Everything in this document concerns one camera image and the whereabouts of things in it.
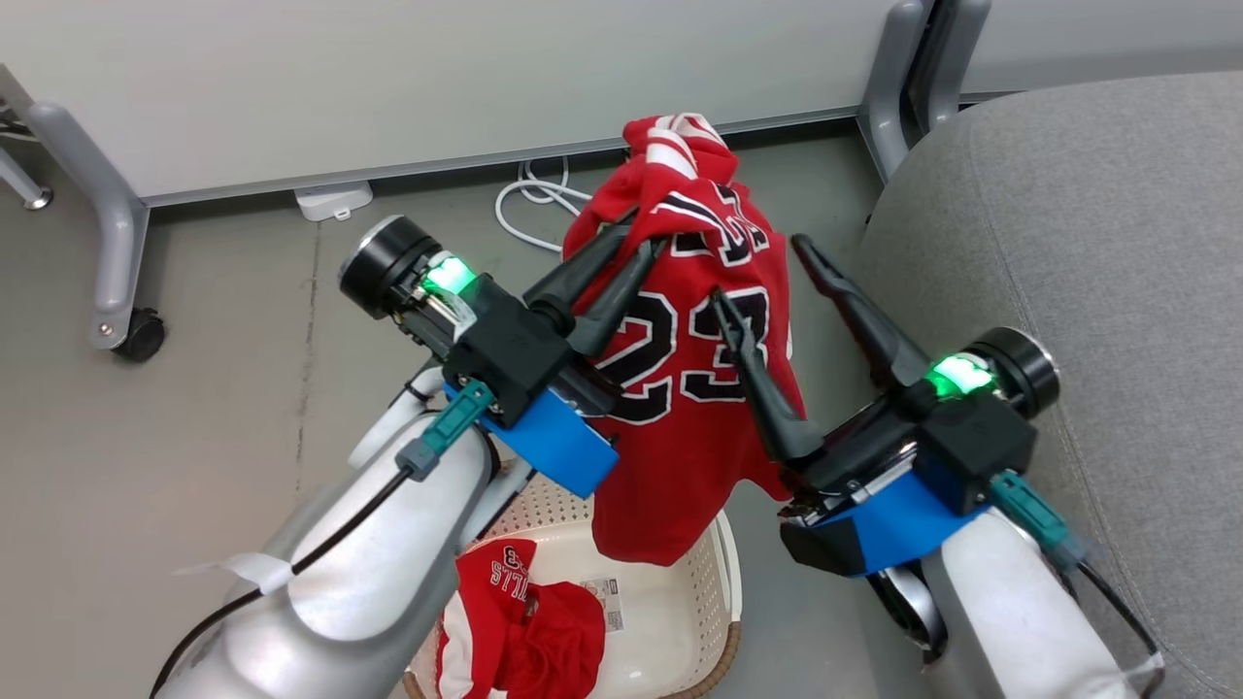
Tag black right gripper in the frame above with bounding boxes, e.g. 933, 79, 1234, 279
711, 235, 1061, 526

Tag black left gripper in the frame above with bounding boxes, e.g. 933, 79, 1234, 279
338, 215, 670, 429

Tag red number 23 basketball jersey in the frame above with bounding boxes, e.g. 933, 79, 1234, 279
562, 112, 808, 568

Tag red Bulls basketball shorts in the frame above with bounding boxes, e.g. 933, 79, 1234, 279
434, 538, 609, 699

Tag cream perforated laundry basket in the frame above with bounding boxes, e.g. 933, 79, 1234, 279
402, 471, 745, 699

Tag printed basket label sticker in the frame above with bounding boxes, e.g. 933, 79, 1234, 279
580, 577, 625, 634

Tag large white partition panel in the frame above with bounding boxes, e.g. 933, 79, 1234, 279
0, 0, 906, 208

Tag white power adapter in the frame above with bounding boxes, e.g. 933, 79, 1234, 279
293, 181, 376, 223

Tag grey fabric sofa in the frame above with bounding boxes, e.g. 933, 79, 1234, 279
854, 70, 1243, 699

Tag narrow white partition panel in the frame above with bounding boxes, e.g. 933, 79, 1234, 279
957, 0, 1243, 99

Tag white tape strip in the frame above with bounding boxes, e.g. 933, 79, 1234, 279
174, 550, 295, 596

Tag black caster wheel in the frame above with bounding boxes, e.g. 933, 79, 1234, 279
112, 307, 167, 364

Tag grey partition leg with caster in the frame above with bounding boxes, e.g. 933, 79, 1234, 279
26, 101, 152, 351

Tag coiled white cable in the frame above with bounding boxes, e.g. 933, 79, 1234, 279
494, 156, 596, 256

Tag teal left cable connector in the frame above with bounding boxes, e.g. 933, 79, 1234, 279
395, 380, 495, 483

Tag teal cable connector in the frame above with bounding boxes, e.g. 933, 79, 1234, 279
990, 470, 1086, 575
395, 380, 495, 483

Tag teal right cable connector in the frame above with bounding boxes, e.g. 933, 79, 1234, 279
990, 470, 1086, 575

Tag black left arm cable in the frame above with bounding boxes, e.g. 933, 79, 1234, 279
150, 464, 420, 699

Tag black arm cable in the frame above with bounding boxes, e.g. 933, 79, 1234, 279
1066, 557, 1166, 682
150, 464, 420, 699

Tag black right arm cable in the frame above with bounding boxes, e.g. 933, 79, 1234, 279
1066, 557, 1166, 682

